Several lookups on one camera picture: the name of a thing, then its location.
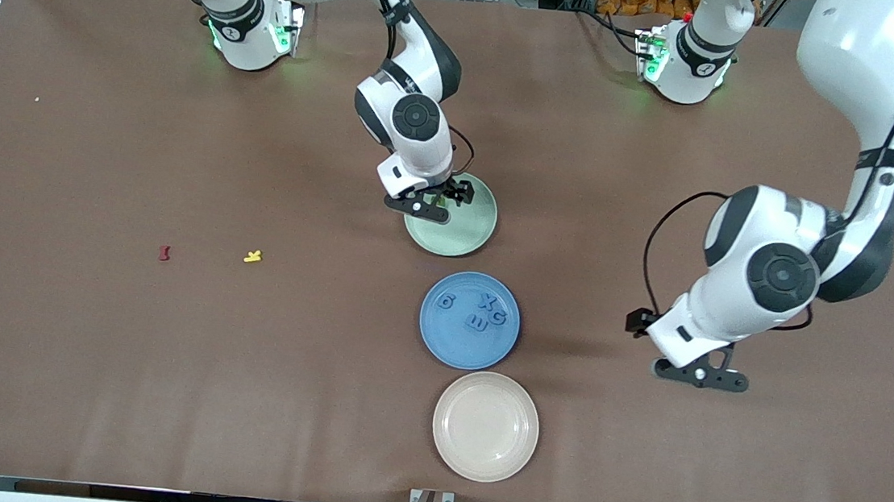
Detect green plate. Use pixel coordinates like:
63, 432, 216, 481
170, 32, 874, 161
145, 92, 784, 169
400, 166, 502, 262

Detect blue plate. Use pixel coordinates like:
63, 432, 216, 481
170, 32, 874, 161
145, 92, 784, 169
415, 267, 526, 375

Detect beige plate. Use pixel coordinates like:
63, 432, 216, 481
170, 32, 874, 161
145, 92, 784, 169
427, 367, 545, 487

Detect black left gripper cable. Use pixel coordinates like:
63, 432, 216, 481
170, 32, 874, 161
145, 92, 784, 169
638, 0, 894, 341

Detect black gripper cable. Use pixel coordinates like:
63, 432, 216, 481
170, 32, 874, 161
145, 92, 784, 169
638, 0, 894, 341
331, 0, 490, 177

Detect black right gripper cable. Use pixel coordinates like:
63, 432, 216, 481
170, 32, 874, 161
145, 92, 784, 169
331, 0, 490, 177

